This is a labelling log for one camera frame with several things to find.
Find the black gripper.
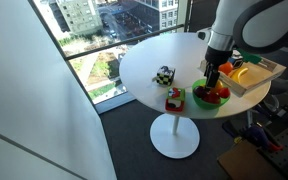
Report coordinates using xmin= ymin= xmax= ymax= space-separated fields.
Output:
xmin=204 ymin=45 xmax=234 ymax=90

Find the dark purple plum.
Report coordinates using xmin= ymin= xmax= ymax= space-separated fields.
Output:
xmin=193 ymin=85 xmax=208 ymax=99

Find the wooden tray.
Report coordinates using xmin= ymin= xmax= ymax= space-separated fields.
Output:
xmin=198 ymin=49 xmax=287 ymax=98

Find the yellow orange round fruit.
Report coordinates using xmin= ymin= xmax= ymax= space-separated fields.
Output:
xmin=213 ymin=79 xmax=225 ymax=94

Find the red strawberry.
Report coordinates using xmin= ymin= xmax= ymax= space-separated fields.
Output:
xmin=218 ymin=87 xmax=232 ymax=100

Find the dark red apple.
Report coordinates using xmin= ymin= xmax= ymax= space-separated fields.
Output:
xmin=203 ymin=91 xmax=221 ymax=105

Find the yellow banana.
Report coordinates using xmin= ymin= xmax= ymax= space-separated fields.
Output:
xmin=228 ymin=66 xmax=250 ymax=85

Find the blue black white soft cube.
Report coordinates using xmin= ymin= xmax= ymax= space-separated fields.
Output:
xmin=228 ymin=49 xmax=245 ymax=70

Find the green plate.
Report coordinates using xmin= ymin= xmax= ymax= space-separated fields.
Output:
xmin=191 ymin=78 xmax=232 ymax=111

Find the green flat board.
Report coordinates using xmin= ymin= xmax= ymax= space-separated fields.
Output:
xmin=237 ymin=49 xmax=262 ymax=65

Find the red green soft cube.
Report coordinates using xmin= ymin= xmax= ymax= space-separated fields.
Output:
xmin=164 ymin=86 xmax=187 ymax=113

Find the black white checkered soft cube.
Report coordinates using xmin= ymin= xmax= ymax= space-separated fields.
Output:
xmin=151 ymin=65 xmax=177 ymax=88

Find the dark window mullion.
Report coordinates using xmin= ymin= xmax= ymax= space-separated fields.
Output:
xmin=183 ymin=0 xmax=195 ymax=34
xmin=27 ymin=0 xmax=101 ymax=114

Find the dark window railing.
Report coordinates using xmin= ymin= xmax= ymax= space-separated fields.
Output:
xmin=65 ymin=23 xmax=187 ymax=61

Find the black perforated breadboard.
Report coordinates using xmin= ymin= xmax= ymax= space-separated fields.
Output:
xmin=257 ymin=121 xmax=288 ymax=180

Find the white table pedestal base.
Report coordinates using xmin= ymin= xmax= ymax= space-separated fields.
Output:
xmin=149 ymin=113 xmax=201 ymax=160

